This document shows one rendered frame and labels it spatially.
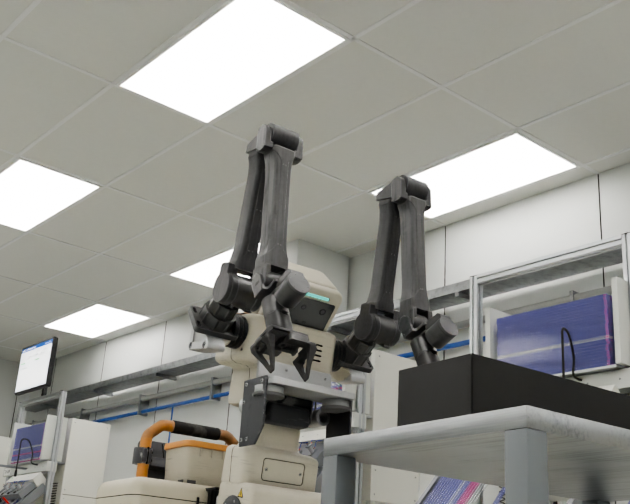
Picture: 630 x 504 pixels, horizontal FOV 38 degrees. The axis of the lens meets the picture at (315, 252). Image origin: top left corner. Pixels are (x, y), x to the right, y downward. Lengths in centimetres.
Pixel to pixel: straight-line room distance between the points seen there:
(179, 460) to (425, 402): 118
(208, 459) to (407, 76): 264
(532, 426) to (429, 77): 355
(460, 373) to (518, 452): 23
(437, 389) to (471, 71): 328
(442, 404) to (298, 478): 93
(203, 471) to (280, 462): 31
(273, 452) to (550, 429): 113
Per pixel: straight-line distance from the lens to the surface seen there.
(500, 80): 473
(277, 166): 220
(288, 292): 199
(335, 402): 232
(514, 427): 127
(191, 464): 254
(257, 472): 228
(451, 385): 147
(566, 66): 466
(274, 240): 212
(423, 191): 249
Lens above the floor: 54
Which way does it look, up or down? 21 degrees up
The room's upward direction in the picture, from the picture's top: 4 degrees clockwise
